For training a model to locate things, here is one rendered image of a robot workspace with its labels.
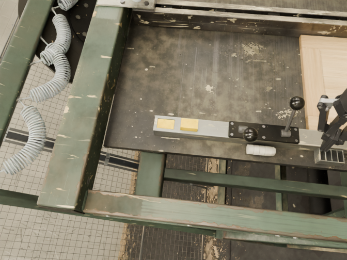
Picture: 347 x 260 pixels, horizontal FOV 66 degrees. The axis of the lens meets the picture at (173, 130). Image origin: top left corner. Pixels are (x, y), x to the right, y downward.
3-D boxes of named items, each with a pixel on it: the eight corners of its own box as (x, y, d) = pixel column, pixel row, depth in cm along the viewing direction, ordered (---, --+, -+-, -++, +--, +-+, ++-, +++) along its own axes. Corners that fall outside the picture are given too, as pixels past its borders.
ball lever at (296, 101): (292, 141, 76) (309, 101, 68) (278, 140, 76) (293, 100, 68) (289, 132, 79) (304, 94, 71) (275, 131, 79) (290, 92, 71)
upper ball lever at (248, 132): (248, 136, 79) (258, 144, 66) (234, 134, 79) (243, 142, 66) (249, 123, 78) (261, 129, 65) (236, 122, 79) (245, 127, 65)
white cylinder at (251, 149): (246, 155, 80) (272, 158, 80) (248, 152, 77) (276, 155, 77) (246, 145, 81) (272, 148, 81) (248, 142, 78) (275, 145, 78)
